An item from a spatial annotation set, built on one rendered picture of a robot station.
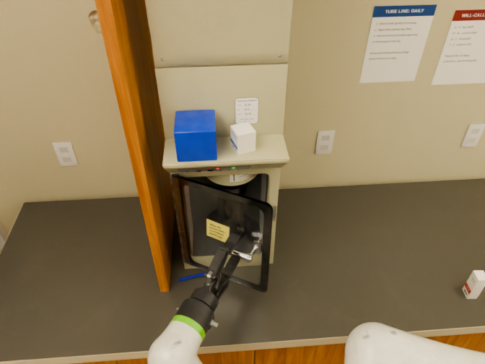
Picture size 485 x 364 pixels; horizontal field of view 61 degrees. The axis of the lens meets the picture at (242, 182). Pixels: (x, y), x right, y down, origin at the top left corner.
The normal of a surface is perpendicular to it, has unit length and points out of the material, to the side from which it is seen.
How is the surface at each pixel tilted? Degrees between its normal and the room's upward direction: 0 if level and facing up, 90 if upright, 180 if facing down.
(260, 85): 90
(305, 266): 0
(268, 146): 0
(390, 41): 90
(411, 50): 90
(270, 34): 90
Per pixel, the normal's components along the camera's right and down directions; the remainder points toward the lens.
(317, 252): 0.00, -0.76
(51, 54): 0.07, 0.66
